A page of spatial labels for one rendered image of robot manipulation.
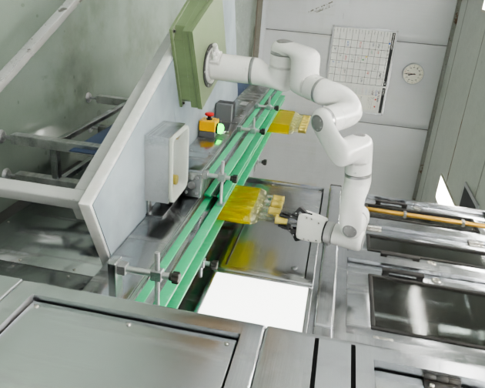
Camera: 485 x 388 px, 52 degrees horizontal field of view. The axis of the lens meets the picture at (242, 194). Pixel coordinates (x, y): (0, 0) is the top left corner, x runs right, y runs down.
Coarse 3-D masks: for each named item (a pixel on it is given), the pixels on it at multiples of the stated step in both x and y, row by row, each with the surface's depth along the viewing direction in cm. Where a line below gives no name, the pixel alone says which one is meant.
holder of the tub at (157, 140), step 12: (156, 132) 155; (168, 132) 156; (156, 144) 153; (168, 144) 152; (156, 156) 155; (168, 156) 154; (156, 168) 156; (168, 168) 156; (156, 180) 158; (168, 180) 157; (156, 192) 160; (168, 192) 159; (156, 204) 171; (168, 204) 172; (156, 216) 164
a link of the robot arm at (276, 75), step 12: (252, 60) 175; (276, 60) 170; (288, 60) 169; (252, 72) 174; (264, 72) 174; (276, 72) 172; (288, 72) 171; (252, 84) 178; (264, 84) 176; (276, 84) 174; (288, 84) 174
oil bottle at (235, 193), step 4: (232, 192) 193; (236, 192) 193; (240, 192) 193; (244, 192) 194; (248, 192) 194; (252, 192) 194; (236, 196) 191; (240, 196) 191; (244, 196) 191; (248, 196) 191; (252, 196) 191; (256, 196) 191; (260, 196) 192; (260, 200) 190; (264, 200) 192
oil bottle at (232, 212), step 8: (224, 208) 181; (232, 208) 181; (240, 208) 181; (248, 208) 182; (256, 208) 183; (224, 216) 182; (232, 216) 182; (240, 216) 181; (248, 216) 181; (256, 216) 180
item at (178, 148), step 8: (184, 128) 162; (176, 136) 155; (184, 136) 168; (176, 144) 169; (184, 144) 169; (176, 152) 170; (184, 152) 170; (176, 160) 171; (184, 160) 171; (176, 168) 172; (184, 168) 172; (184, 176) 173; (184, 184) 173; (176, 192) 166
